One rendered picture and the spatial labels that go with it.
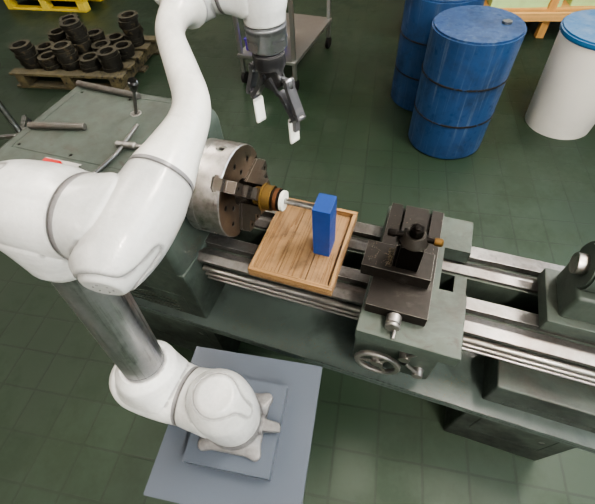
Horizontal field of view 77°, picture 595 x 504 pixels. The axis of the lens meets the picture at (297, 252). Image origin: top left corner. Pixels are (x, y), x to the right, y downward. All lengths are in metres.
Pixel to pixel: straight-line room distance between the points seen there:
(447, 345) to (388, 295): 0.21
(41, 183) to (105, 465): 1.77
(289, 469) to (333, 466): 0.77
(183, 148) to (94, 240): 0.18
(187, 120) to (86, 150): 0.78
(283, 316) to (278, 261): 0.35
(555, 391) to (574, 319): 0.28
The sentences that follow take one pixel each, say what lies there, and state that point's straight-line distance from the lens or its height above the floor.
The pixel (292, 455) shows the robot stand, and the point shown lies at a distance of 1.22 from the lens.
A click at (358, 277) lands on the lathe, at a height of 0.86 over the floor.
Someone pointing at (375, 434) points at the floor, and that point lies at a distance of 2.00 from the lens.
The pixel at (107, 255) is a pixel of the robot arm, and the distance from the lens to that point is 0.51.
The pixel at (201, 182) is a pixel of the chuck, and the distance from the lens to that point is 1.17.
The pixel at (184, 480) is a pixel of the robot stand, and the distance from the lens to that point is 1.27.
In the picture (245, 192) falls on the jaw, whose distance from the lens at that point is 1.18.
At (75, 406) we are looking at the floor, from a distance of 2.38.
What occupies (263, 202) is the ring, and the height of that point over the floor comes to 1.10.
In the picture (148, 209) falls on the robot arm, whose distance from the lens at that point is 0.52.
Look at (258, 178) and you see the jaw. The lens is 1.28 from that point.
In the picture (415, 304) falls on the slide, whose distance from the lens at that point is 1.15.
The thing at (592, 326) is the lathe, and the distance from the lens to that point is 1.38.
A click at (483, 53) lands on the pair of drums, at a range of 2.77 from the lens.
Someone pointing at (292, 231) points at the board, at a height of 0.88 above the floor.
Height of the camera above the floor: 1.95
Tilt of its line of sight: 53 degrees down
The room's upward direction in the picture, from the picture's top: 5 degrees counter-clockwise
